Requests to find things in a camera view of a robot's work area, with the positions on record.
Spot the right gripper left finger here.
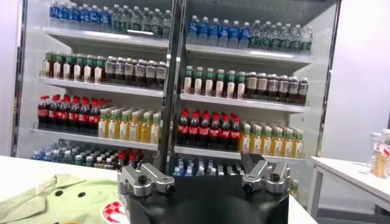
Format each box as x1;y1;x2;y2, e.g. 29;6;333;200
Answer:
117;163;176;198

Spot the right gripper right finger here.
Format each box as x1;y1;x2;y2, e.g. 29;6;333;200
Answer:
240;152;292;195

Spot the light green shirt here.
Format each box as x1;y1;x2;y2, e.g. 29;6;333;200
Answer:
0;173;130;224

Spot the small cola bottle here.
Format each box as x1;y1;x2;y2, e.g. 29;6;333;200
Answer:
116;151;127;171
127;153;138;170

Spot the small yellow tea bottle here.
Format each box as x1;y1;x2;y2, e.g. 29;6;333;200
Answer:
289;179;300;198

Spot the red cap cola bottle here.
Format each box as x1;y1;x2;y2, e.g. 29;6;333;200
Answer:
188;111;200;147
199;111;211;149
229;115;241;152
58;94;71;131
69;96;80;132
209;113;221;149
89;99;101;135
178;108;190;146
79;97;91;134
48;94;60;130
37;94;50;128
219;114;231;150

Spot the dark drink bottle blue label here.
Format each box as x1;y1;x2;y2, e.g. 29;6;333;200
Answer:
298;77;310;106
124;57;136;86
267;74;278;102
288;75;299;104
277;75;289;103
135;59;146;88
145;60;157;88
105;56;116;85
115;57;126;85
155;61;167;89

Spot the dark drink bottle beige label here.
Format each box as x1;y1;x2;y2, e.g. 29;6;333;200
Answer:
246;72;258;100
257;72;268;100

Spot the white side table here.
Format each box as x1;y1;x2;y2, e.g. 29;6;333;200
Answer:
307;155;390;220

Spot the open beverage display cabinet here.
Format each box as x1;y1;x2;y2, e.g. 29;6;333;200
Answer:
10;0;342;208

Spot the clear bottle red label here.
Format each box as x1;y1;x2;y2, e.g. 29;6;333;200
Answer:
370;131;388;179

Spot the yellow drink bottle white cap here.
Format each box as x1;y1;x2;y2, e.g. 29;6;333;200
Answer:
383;128;390;179

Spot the green label water bottle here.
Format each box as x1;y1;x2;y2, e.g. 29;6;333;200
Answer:
161;10;172;40
260;21;272;51
291;24;302;54
301;25;314;55
151;9;163;38
121;5;132;35
250;19;261;50
141;8;152;37
281;23;293;53
271;22;282;52
130;6;143;36
110;4;122;33

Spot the blue label water bottle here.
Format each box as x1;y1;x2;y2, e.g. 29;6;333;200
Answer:
239;21;251;49
208;18;220;46
90;5;101;32
79;4;91;31
219;19;230;47
59;2;70;30
69;2;80;30
49;1;61;29
100;5;112;33
198;16;210;46
229;20;241;49
186;15;199;45

